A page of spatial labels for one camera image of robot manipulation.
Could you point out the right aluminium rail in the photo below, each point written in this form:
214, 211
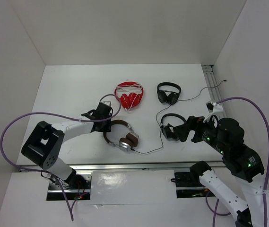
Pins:
212, 83

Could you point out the near black headphones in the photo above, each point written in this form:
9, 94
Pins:
166, 129

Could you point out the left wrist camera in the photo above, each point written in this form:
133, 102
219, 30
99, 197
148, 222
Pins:
107, 103

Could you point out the black headphones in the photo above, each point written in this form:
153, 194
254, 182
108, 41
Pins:
166, 129
168, 96

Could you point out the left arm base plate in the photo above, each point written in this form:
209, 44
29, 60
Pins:
80, 190

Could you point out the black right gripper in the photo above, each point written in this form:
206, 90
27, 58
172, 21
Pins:
193, 122

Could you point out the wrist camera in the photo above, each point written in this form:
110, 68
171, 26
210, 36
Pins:
107, 103
214, 108

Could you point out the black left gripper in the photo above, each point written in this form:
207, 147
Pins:
107, 128

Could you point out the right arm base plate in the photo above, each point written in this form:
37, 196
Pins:
184, 182

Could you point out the far black headphones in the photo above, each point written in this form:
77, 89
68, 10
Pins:
168, 96

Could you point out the aluminium rail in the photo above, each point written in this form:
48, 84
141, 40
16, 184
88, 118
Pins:
212, 83
132, 166

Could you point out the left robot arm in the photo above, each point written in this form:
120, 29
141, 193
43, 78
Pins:
44, 143

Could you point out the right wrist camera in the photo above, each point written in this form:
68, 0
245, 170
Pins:
214, 108

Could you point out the front aluminium rail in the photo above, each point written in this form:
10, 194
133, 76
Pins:
132, 166

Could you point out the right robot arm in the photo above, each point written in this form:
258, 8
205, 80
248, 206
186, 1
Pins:
243, 162

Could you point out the brown silver headphones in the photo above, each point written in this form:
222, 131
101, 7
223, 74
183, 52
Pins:
128, 142

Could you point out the white front cover panel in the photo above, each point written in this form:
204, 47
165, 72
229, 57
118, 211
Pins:
132, 187

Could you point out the red headphones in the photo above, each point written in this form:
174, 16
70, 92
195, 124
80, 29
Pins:
132, 94

